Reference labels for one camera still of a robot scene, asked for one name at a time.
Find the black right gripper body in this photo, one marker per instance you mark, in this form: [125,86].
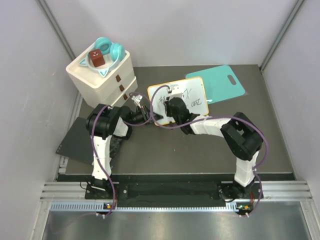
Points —
[171,114]

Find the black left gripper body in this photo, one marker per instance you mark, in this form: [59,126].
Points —
[142,115]

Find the yellow-framed whiteboard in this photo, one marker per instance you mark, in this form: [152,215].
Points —
[194,97]

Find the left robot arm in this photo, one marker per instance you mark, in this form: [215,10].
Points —
[106,122]

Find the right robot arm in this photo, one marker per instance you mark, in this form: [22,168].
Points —
[238,131]

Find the white three-drawer storage cabinet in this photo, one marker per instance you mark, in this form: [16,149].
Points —
[112,89]

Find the teal cutting board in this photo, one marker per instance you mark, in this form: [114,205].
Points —
[220,83]

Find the teal cat-ear headphones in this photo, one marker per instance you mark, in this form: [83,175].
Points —
[116,52]

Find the brown cube toy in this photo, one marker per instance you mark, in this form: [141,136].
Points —
[97,57]

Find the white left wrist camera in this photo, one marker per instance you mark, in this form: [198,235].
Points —
[137,99]

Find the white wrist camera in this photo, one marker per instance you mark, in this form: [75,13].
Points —
[175,92]
[137,99]

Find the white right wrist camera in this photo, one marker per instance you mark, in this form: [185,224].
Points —
[175,92]

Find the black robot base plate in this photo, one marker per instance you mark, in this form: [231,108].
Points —
[178,194]

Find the grey slotted cable duct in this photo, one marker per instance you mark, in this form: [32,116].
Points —
[104,207]

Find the aluminium frame rail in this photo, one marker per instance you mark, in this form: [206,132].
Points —
[267,190]

